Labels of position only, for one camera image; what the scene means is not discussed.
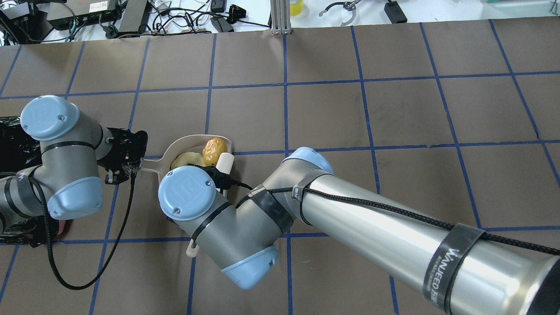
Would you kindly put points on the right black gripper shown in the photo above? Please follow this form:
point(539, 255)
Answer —
point(211, 172)

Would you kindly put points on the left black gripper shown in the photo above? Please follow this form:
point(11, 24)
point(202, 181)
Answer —
point(124, 147)

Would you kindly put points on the white hand brush black bristles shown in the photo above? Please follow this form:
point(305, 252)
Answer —
point(224, 165)

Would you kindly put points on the brown potato toy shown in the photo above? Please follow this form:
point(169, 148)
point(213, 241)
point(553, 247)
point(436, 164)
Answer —
point(212, 151)

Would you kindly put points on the pale yellow shrimp toy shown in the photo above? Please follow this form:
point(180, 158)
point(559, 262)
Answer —
point(187, 158)

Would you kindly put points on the white plastic dustpan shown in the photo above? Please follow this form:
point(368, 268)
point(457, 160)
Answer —
point(193, 145)

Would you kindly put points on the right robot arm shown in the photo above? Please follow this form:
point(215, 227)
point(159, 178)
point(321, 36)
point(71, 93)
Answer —
point(459, 269)

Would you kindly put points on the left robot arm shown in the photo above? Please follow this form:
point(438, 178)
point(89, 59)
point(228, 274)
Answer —
point(78, 155)

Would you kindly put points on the pink bin with black bag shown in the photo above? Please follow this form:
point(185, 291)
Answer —
point(20, 151)

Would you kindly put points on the black power brick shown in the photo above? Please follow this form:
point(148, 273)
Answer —
point(221, 25)

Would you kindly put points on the black electronics box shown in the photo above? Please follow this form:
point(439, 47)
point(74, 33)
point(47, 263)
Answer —
point(24, 22)

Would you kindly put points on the yellow tape roll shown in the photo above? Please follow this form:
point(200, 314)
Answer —
point(296, 7)

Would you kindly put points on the black power adapter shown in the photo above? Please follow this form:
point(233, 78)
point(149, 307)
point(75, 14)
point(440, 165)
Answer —
point(394, 12)

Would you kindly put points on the aluminium frame post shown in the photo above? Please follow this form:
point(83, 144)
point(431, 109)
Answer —
point(280, 17)

